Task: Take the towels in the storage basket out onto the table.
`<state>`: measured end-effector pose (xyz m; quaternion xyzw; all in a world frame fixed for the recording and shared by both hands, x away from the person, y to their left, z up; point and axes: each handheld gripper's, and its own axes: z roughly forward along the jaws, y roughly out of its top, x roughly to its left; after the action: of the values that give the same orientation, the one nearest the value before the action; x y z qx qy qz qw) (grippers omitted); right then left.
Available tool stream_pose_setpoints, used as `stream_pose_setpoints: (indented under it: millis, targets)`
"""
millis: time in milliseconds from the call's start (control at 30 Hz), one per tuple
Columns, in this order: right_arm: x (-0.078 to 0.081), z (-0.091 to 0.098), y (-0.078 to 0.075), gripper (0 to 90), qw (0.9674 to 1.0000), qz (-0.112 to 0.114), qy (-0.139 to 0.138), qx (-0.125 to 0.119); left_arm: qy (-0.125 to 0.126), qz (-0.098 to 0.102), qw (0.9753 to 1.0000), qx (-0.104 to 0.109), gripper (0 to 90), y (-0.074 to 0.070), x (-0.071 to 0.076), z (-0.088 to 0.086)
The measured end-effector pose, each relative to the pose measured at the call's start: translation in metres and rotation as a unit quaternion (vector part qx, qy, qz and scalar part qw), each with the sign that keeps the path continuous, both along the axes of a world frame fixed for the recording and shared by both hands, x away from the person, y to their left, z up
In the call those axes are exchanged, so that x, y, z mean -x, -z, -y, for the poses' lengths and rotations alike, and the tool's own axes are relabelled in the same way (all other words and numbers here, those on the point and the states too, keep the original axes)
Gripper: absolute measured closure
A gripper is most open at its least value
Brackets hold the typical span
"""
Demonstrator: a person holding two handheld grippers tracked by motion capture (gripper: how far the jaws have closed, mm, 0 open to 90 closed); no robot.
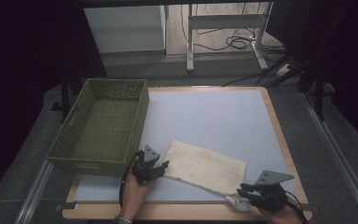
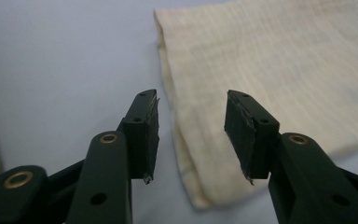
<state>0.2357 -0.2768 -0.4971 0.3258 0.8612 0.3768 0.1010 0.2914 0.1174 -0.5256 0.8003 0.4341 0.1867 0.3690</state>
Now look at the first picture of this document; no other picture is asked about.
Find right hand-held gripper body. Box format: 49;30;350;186
249;169;296;213

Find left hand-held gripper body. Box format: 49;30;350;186
131;145;161;185

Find cream cloth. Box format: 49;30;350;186
162;139;250;213

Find green woven basket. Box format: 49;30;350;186
46;77;150;179

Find person's right hand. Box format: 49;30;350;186
257;202;306;224

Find person's left hand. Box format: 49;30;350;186
119;172;153;218

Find pale grey foam mat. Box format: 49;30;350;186
74;89;297;204

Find black stand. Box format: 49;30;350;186
50;71;85;124
297;62;337;122

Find white power strip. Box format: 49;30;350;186
274;63;293;77

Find white cabinet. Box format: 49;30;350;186
83;5;166;54

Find left hand-held gripper black cable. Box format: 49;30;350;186
118;155;138;209

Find hand-held gripper black cable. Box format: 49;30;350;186
283;189;309;224
118;155;138;209

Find right hand-held gripper black cable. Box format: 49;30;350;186
283;189;309;224

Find metal floor rail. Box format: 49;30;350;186
299;91;358;224
13;160;54;224

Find coiled black floor cables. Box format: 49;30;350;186
180;3;285;54

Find white desk frame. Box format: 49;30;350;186
186;2;274;73

